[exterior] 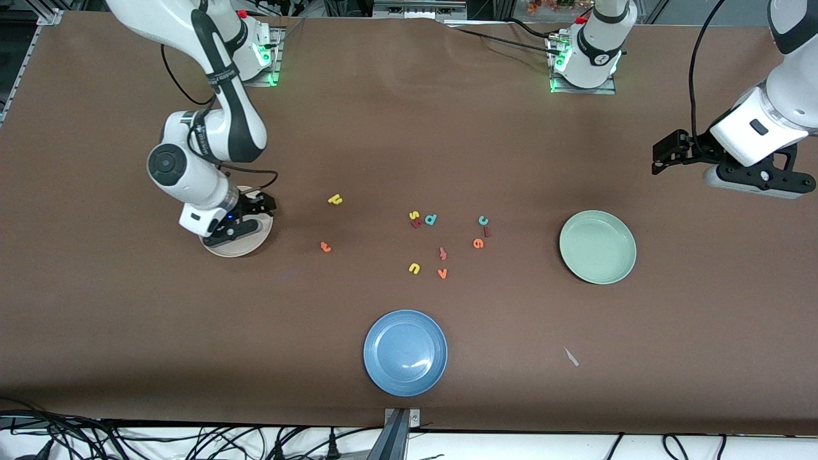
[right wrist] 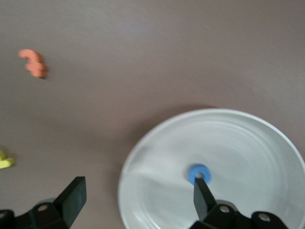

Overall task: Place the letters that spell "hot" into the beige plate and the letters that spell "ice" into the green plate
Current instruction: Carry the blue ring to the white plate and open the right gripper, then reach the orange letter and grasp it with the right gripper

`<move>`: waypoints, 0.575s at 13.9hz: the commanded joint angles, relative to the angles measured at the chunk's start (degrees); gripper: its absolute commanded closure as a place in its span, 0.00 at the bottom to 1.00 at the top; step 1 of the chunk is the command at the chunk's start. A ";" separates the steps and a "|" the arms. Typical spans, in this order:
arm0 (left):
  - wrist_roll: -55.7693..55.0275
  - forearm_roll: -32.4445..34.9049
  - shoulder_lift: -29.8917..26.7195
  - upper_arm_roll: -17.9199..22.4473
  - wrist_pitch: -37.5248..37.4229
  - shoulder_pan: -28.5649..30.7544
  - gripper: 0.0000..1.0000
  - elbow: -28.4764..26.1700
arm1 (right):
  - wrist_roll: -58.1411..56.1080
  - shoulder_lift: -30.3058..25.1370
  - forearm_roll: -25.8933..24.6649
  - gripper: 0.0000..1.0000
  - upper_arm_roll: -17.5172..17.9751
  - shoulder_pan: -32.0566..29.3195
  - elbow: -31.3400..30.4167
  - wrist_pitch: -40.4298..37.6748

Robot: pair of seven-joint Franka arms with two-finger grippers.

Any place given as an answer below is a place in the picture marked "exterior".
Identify brown plate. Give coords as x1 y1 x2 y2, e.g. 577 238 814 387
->
202 186 274 258

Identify green plate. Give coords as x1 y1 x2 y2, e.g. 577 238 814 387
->
559 210 637 285

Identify orange flowers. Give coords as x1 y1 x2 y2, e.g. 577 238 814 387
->
527 0 579 15

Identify blue plate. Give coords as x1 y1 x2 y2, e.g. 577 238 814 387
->
363 310 448 397

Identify grey metal device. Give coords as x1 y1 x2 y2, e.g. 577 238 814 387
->
373 0 468 20

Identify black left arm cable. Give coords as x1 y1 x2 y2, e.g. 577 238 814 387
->
689 0 729 160

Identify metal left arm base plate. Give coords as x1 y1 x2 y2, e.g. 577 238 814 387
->
547 32 618 95

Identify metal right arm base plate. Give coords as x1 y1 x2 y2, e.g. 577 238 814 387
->
230 26 283 88

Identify black cable on table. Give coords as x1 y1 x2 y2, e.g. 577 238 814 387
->
447 18 560 55

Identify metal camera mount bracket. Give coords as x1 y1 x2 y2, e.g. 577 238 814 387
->
367 408 422 460

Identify aluminium frame rail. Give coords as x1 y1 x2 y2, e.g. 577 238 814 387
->
0 9 65 128

